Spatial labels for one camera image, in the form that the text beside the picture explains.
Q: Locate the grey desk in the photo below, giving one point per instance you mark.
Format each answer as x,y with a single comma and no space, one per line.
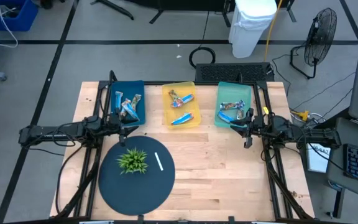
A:
353,130

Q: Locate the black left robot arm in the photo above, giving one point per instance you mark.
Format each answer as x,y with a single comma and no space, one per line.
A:
48,132

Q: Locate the blue white granola bar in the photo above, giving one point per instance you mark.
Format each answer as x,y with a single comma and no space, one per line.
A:
225,117

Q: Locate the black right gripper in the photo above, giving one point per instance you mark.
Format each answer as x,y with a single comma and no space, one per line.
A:
258,127

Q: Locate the green brown granola bar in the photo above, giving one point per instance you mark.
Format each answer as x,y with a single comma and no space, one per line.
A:
136,100

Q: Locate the yellow translucent plastic bin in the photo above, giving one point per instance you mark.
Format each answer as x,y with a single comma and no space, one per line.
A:
191,88

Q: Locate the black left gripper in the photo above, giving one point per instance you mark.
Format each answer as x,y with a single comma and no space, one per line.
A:
113,126

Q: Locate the yellow power plug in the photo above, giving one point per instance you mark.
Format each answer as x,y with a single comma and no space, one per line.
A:
303,115

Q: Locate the black mesh computer case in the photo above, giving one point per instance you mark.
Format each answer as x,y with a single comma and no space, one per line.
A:
228,72

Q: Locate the blue storage crate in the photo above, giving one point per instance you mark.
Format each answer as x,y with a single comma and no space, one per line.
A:
20,18

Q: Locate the red ended chewy granola bar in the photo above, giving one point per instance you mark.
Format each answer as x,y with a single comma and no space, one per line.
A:
173,96

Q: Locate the teal translucent plastic bin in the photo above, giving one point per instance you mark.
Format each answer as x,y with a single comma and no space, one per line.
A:
232,90

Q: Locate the black floor fan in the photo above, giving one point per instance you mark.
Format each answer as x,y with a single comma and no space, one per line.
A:
320,37

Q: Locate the black table frame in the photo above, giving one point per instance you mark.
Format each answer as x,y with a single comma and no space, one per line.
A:
152,83

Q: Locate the blue green granola bar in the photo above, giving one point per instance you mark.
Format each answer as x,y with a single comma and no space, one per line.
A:
131,112

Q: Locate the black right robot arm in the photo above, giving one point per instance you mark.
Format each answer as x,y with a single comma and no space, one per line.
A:
306,135

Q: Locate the blue brown granola bar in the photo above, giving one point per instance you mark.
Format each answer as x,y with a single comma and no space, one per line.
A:
118,101

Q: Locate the blue chewy granola bar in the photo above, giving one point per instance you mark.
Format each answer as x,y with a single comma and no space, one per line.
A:
186,99
182,119

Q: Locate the white strip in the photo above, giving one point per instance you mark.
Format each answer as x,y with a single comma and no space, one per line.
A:
158,161

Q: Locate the green artificial plant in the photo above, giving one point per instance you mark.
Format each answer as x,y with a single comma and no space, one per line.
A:
132,161

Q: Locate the blue plastic bin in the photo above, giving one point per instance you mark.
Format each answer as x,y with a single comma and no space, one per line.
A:
129,88

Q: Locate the purple green oatmeal raisin bar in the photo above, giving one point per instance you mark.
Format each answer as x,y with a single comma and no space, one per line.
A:
240,114
232,105

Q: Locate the black partition screen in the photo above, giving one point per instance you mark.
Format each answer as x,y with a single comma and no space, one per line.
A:
172,3

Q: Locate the white trash bin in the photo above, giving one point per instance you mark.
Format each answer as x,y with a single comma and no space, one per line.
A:
250,25

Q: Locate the white paper sign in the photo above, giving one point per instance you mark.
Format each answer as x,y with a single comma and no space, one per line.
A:
317,160

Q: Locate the dark round woven placemat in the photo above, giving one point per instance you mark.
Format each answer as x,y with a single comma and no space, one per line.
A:
129,196

